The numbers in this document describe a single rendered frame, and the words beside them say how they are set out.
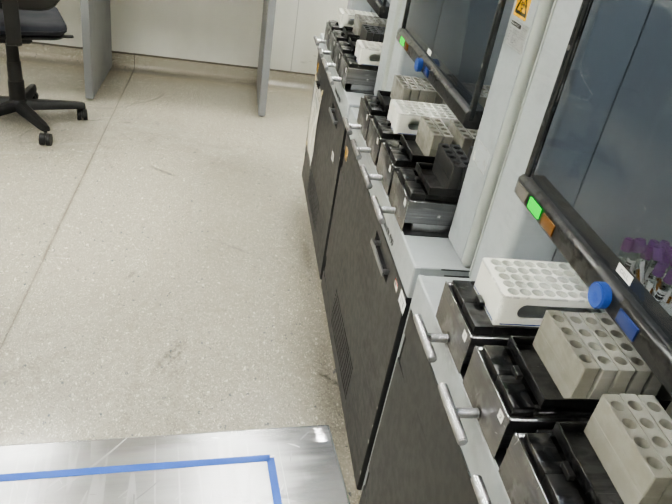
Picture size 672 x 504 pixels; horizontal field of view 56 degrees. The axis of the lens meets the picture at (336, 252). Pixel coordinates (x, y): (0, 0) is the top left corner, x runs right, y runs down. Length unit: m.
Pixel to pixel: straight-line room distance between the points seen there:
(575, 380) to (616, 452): 0.10
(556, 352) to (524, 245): 0.23
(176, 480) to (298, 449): 0.12
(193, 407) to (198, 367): 0.16
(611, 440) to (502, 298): 0.25
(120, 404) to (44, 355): 0.30
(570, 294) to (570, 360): 0.17
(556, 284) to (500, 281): 0.09
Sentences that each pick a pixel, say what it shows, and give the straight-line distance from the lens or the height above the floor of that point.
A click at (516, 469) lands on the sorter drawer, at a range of 0.80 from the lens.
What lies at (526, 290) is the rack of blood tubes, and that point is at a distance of 0.94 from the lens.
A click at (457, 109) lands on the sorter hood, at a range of 1.23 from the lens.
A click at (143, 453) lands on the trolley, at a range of 0.68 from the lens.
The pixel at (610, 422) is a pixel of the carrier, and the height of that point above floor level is 0.87.
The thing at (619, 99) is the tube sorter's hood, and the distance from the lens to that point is 0.80.
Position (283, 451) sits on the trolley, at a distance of 0.68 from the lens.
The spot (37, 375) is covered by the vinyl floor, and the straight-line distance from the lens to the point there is 1.99.
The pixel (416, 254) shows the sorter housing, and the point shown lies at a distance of 1.20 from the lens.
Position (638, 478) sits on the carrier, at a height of 0.86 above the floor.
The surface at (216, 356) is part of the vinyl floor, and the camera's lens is 2.01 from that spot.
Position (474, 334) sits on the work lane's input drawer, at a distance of 0.93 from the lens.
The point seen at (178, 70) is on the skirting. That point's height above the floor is 0.02.
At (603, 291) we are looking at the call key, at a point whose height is 0.99.
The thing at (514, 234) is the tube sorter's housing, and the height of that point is 0.89.
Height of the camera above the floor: 1.34
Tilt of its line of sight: 31 degrees down
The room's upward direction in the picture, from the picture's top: 10 degrees clockwise
